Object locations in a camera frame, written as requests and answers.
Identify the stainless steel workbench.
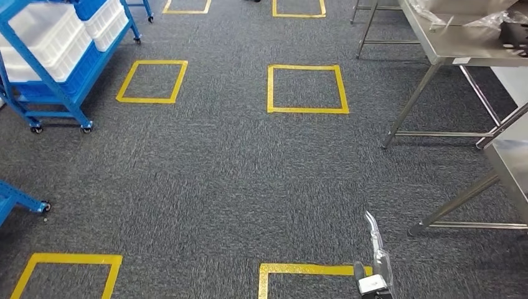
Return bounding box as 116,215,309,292
407,102,528,238

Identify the white plastic bin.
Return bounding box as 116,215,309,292
83,0,125,40
0,2,93,83
93,11,130,53

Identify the blue plastic bin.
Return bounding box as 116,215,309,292
13,41,105,99
74,0,109,21

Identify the steel side table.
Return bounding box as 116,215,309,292
349,0,528,150

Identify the clear plastic wrap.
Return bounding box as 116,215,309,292
409,0,528,33

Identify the yellow floor tape square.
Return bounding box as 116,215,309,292
9,252,124,299

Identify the white cabinet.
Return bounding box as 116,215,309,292
491,65,528,109

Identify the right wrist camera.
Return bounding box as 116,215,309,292
357,276,389,297

